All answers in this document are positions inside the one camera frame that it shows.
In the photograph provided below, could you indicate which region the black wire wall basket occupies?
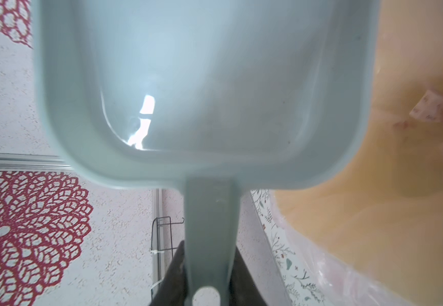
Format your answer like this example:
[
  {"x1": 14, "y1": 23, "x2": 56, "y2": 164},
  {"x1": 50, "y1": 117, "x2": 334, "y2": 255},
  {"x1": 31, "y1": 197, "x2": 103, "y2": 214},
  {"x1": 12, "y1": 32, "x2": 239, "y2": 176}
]
[{"x1": 150, "y1": 216, "x2": 184, "y2": 300}]

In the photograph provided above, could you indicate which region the pink study paper scrap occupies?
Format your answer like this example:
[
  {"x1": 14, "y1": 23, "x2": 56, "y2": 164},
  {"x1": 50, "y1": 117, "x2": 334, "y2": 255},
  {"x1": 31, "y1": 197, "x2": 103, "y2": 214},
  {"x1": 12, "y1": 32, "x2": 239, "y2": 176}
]
[{"x1": 409, "y1": 89, "x2": 443, "y2": 122}]

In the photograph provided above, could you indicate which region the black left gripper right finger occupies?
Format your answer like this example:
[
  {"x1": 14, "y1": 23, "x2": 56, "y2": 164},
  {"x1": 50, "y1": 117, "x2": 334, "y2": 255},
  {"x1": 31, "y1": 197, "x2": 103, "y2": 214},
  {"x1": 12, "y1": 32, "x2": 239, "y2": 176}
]
[{"x1": 229, "y1": 248, "x2": 267, "y2": 306}]

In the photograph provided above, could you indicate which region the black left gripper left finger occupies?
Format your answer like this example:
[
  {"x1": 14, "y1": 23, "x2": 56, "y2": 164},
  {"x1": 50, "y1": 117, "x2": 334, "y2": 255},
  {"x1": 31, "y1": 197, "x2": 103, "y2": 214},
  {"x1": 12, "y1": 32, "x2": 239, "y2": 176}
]
[{"x1": 150, "y1": 241, "x2": 188, "y2": 306}]

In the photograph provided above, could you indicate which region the cream trash bin with liner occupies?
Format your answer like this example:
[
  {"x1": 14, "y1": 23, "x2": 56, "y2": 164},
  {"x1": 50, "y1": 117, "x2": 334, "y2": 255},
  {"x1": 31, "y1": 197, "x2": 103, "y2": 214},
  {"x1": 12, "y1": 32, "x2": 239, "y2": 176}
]
[{"x1": 272, "y1": 1, "x2": 443, "y2": 305}]

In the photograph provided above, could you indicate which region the grey-green plastic dustpan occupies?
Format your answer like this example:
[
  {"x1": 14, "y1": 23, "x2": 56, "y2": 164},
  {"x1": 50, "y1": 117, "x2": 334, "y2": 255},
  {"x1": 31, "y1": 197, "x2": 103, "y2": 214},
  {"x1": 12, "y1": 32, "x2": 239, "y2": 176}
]
[{"x1": 31, "y1": 1, "x2": 380, "y2": 305}]

